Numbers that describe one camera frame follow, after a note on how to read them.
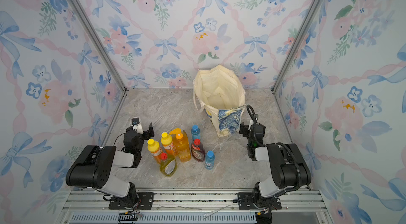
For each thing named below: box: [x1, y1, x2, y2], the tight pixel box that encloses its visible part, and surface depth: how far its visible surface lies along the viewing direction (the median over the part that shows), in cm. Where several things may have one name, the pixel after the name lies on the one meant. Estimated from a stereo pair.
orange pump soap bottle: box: [169, 127, 192, 163], surface depth 77 cm
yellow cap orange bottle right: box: [160, 132, 177, 156], surface depth 75 cm
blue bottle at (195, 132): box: [190, 124, 201, 140], surface depth 85 cm
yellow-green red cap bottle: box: [159, 152, 178, 177], surface depth 76 cm
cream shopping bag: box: [192, 64, 246, 138], surface depth 97 cm
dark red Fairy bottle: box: [190, 138, 206, 163], surface depth 79 cm
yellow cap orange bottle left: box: [147, 138, 162, 164], surface depth 72 cm
